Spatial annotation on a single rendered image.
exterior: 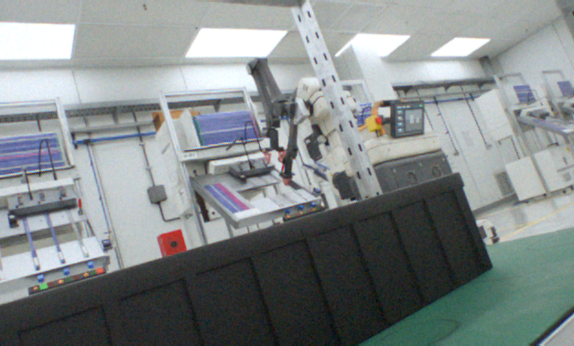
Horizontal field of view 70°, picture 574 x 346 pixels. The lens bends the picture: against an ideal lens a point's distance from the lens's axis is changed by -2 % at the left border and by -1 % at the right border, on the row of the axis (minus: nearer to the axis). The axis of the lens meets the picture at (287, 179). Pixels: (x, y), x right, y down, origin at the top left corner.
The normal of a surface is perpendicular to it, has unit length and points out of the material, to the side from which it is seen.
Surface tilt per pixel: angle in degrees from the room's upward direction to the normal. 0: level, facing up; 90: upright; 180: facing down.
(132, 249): 90
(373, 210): 90
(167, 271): 89
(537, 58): 90
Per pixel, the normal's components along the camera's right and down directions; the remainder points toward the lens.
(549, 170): -0.80, 0.18
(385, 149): 0.55, -0.33
